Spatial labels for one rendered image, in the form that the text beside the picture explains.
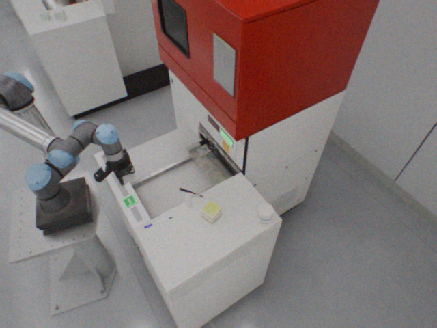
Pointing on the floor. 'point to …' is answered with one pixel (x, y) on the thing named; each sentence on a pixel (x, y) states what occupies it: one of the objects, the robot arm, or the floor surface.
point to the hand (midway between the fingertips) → (121, 185)
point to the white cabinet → (213, 284)
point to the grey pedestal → (80, 275)
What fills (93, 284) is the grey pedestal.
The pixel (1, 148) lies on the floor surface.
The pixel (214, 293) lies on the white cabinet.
